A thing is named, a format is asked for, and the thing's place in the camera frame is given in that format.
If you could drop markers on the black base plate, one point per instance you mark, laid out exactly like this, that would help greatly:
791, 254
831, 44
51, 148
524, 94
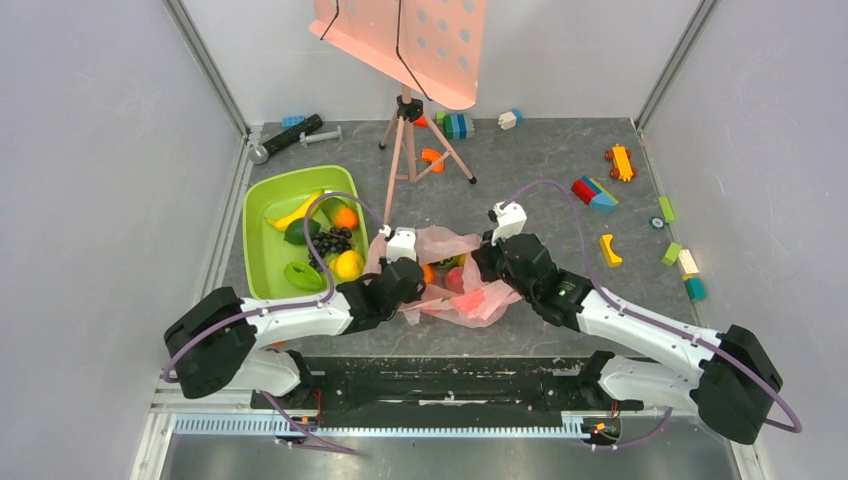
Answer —
447, 392

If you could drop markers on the fake banana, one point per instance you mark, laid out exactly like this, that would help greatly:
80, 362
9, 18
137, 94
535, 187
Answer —
282, 223

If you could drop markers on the fake peach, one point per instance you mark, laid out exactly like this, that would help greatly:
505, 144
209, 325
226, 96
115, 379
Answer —
454, 280

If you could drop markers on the white blue brick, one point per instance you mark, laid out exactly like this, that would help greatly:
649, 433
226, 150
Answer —
510, 119

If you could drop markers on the fake lime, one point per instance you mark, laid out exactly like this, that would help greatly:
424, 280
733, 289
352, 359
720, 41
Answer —
300, 232

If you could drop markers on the fake black grapes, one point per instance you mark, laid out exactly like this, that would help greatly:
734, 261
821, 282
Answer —
332, 242

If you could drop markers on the green plastic basin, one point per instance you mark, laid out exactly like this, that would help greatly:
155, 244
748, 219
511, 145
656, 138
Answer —
266, 252

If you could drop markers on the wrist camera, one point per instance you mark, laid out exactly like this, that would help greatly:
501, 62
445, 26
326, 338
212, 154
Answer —
400, 243
508, 218

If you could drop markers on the pink plastic bag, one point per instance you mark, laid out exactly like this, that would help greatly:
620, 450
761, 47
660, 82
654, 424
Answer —
482, 303

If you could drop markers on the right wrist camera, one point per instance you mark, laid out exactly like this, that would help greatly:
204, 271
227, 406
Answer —
508, 218

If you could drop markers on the blue toy brick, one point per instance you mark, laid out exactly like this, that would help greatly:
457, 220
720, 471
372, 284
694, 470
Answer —
291, 121

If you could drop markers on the yellow curved brick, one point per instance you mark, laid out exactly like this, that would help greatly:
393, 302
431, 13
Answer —
611, 258

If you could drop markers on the green small brick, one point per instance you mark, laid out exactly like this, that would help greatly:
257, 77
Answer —
671, 254

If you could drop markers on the black microphone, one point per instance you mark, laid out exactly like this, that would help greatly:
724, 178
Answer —
265, 149

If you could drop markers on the yellow toy car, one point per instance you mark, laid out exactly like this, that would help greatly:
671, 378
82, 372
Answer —
619, 158

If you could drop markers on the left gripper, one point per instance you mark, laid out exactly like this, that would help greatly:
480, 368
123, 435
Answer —
413, 296

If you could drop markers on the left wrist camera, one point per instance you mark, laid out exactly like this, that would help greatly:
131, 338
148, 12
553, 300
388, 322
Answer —
400, 243

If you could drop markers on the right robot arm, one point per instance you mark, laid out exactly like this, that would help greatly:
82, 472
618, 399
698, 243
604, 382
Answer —
726, 378

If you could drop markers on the orange curved brick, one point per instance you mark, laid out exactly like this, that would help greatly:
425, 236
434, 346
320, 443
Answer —
432, 157

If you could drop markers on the white teal brick stack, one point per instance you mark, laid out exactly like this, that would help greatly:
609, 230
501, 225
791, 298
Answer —
693, 284

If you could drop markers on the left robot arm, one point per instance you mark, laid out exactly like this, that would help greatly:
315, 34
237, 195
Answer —
225, 340

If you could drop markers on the fake lemon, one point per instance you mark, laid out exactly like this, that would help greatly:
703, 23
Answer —
348, 266

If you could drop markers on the red blue brick house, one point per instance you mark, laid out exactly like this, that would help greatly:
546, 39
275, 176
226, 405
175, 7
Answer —
594, 195

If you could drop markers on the grey syringe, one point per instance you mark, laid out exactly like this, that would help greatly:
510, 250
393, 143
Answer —
306, 140

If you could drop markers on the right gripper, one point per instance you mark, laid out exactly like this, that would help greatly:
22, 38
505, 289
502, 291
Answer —
488, 260

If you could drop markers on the fake green pepper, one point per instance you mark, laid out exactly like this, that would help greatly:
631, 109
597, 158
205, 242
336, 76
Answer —
304, 276

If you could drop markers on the green flat brick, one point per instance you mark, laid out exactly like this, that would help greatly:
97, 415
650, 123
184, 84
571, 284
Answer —
667, 209

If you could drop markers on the small blue wheel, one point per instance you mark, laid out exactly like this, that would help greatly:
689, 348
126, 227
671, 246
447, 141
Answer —
657, 223

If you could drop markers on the fake mango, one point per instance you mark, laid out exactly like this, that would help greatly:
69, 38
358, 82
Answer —
340, 214

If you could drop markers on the fake orange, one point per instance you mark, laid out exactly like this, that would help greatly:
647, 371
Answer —
428, 274

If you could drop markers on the pink music stand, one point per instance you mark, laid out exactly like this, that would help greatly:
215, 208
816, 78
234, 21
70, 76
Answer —
431, 48

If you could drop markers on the green blue brick stack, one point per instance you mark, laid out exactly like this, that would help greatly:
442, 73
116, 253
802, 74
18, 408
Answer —
455, 126

